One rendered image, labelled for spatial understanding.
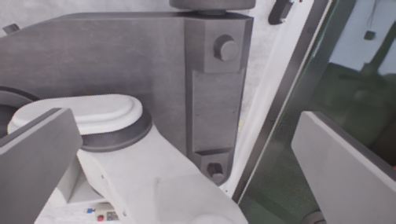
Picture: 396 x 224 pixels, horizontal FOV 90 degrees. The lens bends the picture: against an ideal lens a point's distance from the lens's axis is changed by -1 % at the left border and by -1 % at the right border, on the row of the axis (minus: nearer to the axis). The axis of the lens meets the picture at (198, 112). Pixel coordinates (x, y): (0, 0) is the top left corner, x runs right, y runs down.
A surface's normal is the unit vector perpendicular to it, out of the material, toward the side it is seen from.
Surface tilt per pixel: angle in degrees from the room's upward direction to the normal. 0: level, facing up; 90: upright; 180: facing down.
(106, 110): 90
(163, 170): 90
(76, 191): 90
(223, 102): 0
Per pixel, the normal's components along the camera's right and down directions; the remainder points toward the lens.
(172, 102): 0.19, 0.51
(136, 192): 0.01, -0.85
